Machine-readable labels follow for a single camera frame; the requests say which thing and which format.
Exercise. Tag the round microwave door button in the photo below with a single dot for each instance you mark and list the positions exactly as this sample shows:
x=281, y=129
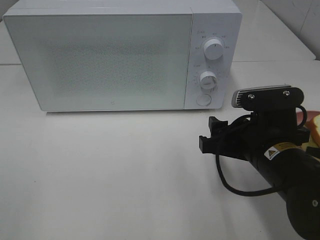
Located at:
x=203, y=100

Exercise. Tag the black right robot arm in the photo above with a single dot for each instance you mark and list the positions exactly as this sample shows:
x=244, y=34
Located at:
x=295, y=176

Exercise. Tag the white bread sandwich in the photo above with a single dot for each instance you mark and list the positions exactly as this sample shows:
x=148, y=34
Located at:
x=314, y=128

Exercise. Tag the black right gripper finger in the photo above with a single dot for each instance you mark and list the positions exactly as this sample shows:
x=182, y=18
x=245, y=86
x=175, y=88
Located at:
x=313, y=151
x=216, y=126

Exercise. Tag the white lower microwave knob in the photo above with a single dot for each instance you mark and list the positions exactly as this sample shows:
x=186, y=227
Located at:
x=207, y=80

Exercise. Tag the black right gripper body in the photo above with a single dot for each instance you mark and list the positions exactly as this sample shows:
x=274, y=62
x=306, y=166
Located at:
x=252, y=134

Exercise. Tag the white microwave door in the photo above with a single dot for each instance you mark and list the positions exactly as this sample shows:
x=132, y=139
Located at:
x=87, y=78

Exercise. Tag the white upper microwave knob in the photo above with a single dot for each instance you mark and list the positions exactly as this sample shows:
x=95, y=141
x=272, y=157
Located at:
x=213, y=48

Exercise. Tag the white microwave knob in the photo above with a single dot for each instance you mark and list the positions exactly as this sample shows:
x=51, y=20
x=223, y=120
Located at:
x=207, y=80
x=213, y=48

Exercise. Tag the white microwave oven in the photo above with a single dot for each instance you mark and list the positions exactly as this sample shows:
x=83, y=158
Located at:
x=125, y=55

